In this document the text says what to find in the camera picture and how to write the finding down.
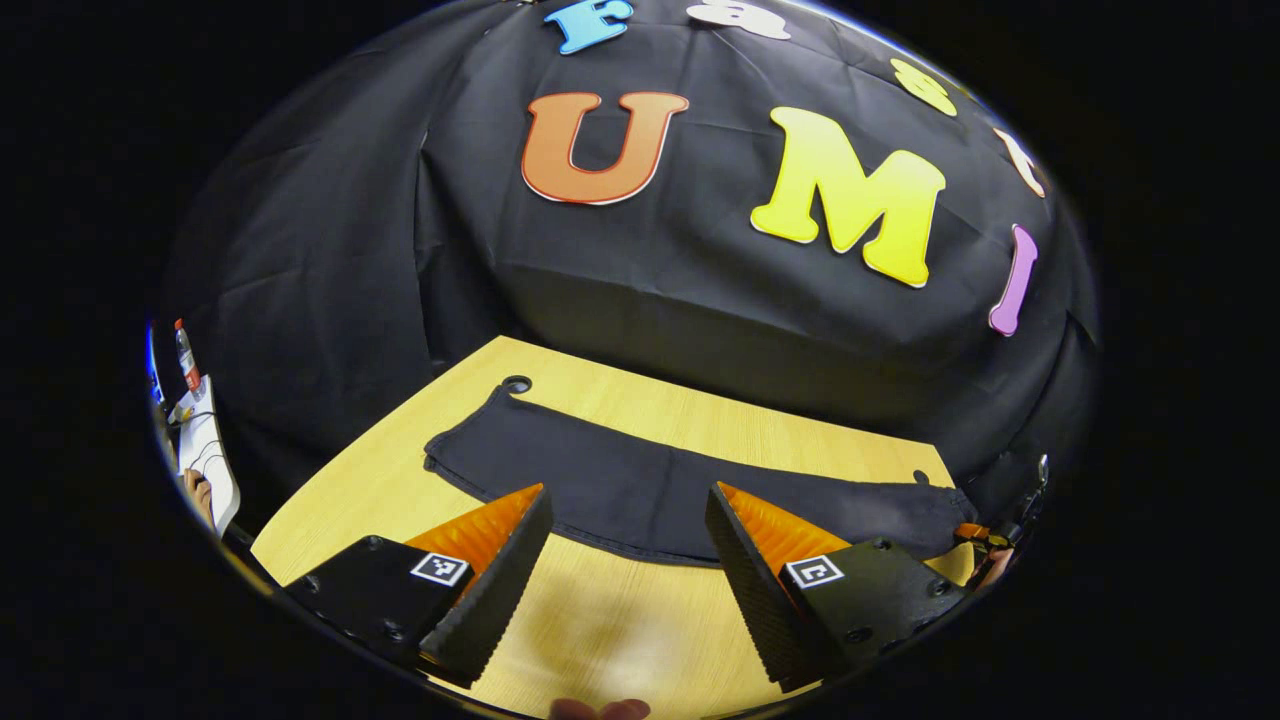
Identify black backdrop cloth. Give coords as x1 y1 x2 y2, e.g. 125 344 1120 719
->
160 0 1101 521

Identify black jeans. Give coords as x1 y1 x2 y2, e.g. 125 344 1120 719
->
422 383 979 569

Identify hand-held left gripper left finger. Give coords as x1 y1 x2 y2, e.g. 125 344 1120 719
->
285 483 554 691

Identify plastic bottle with red cap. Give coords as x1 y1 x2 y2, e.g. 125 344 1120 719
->
173 318 203 393

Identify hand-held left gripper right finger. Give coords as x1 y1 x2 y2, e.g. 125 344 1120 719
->
705 481 969 694

